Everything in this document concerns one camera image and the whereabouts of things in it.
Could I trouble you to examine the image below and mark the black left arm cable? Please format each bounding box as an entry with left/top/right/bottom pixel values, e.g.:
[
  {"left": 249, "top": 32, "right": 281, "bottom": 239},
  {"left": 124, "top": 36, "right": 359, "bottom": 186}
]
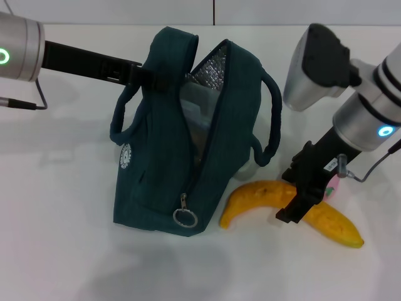
[{"left": 0, "top": 78, "right": 48, "bottom": 110}]

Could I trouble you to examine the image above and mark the clear lunch box blue rim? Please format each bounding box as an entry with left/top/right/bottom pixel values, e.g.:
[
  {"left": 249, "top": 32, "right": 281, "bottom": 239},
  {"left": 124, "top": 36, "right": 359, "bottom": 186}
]
[{"left": 180, "top": 83, "right": 220, "bottom": 176}]

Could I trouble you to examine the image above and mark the pink peach toy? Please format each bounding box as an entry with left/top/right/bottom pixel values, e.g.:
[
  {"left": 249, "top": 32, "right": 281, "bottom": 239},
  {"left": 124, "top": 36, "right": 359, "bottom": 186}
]
[{"left": 324, "top": 174, "right": 341, "bottom": 200}]

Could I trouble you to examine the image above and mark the dark teal insulated lunch bag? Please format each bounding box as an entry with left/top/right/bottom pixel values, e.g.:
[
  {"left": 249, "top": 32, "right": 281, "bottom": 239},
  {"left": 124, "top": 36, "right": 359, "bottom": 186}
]
[{"left": 109, "top": 26, "right": 283, "bottom": 238}]

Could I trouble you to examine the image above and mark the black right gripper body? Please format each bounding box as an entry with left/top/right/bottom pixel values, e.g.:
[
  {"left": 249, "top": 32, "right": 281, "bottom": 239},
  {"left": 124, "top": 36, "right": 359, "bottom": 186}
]
[{"left": 293, "top": 125, "right": 361, "bottom": 192}]

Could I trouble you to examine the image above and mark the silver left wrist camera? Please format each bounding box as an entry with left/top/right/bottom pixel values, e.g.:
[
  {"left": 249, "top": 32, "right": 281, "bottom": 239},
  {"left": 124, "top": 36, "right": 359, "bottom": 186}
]
[{"left": 283, "top": 23, "right": 361, "bottom": 112}]

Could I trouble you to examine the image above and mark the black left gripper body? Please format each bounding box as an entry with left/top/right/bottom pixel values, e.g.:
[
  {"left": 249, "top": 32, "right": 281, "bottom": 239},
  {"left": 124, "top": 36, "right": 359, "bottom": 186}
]
[{"left": 41, "top": 40, "right": 142, "bottom": 86}]

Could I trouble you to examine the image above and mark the yellow banana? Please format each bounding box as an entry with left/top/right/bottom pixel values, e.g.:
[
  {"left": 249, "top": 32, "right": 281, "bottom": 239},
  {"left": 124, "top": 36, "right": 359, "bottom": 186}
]
[{"left": 219, "top": 180, "right": 365, "bottom": 250}]

